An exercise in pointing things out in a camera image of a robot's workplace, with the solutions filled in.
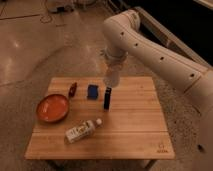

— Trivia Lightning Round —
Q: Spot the wooden table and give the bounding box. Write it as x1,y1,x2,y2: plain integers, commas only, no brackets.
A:
25,77,175,160

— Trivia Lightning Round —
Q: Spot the white ceramic cup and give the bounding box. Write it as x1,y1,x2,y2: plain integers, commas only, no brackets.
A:
103,66,121,88

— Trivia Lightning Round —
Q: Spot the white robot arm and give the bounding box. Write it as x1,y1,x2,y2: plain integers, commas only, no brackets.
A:
102,9,213,171

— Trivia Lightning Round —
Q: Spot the white plastic bottle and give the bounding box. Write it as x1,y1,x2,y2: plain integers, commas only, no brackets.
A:
65,118,102,143

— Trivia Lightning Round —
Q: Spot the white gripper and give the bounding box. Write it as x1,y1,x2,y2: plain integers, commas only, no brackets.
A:
104,50,128,71

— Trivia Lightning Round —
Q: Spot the blue sponge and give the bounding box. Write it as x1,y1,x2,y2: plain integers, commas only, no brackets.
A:
87,84,98,99

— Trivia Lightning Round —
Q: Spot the long grey wall rail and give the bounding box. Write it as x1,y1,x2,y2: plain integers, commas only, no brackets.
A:
138,0,213,64

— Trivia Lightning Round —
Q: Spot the cable on floor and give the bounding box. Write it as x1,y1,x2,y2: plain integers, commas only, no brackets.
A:
39,0,54,24

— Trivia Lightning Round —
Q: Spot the equipment base on floor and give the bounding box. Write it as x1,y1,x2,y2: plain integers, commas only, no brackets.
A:
45,0,97,13

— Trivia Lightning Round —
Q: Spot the orange bowl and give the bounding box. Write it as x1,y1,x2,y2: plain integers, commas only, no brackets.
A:
36,94,69,123

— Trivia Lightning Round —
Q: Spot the small red toy car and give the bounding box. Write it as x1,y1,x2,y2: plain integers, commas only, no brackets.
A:
68,82,77,97

